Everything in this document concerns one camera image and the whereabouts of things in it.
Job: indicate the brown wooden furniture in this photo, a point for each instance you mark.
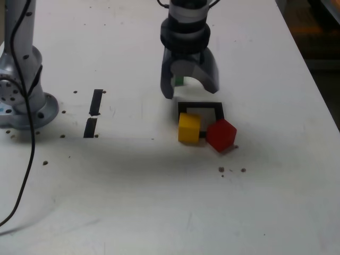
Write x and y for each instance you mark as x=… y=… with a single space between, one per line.
x=313 y=26

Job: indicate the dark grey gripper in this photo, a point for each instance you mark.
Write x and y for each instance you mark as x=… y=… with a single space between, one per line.
x=187 y=56

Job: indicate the green cube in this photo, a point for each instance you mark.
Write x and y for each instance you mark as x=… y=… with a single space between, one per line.
x=179 y=81

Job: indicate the black tape square outline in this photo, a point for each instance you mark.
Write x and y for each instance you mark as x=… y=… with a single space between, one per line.
x=199 y=104

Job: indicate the red cube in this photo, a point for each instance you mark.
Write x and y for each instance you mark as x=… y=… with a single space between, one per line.
x=221 y=135

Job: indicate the black tape strip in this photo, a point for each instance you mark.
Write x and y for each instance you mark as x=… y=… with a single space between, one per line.
x=95 y=101

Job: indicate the yellow cube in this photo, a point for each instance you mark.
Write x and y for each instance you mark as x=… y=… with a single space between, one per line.
x=188 y=130

